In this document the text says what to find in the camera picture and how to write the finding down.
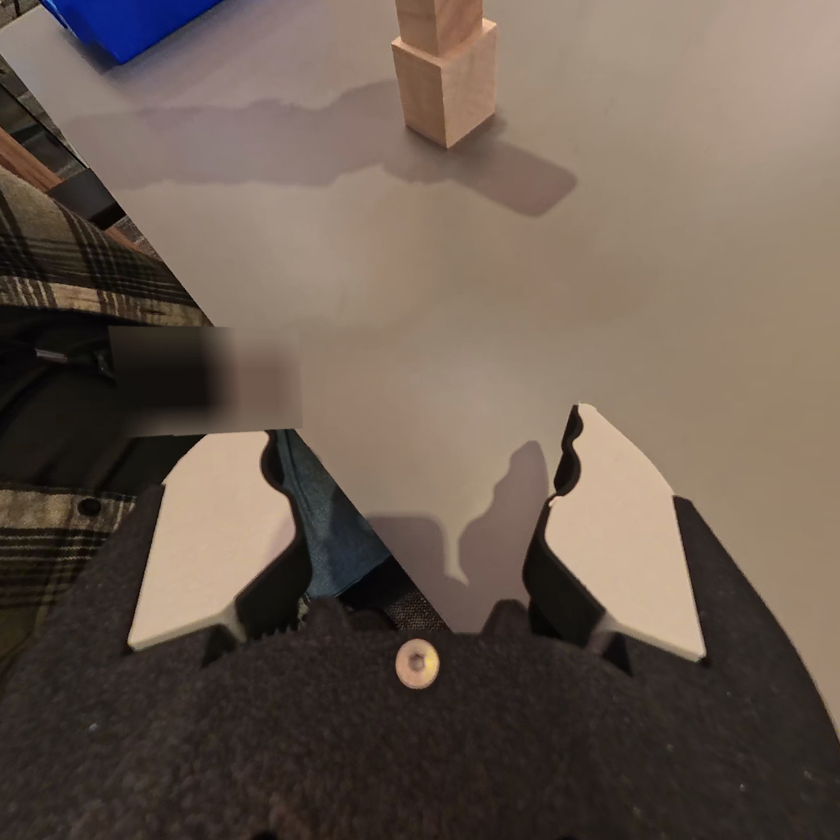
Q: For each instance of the blue plastic bin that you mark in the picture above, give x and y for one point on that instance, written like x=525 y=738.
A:
x=131 y=26

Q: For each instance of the plaid shirt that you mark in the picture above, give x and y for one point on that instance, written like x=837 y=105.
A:
x=65 y=262

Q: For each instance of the light wooden cube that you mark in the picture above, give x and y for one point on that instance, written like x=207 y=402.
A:
x=446 y=92
x=436 y=23

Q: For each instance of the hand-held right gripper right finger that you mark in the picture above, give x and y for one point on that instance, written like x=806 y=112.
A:
x=623 y=544

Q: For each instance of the blue jeans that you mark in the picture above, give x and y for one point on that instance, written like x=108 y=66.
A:
x=328 y=525

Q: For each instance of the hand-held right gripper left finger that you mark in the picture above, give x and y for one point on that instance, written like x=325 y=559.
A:
x=210 y=544

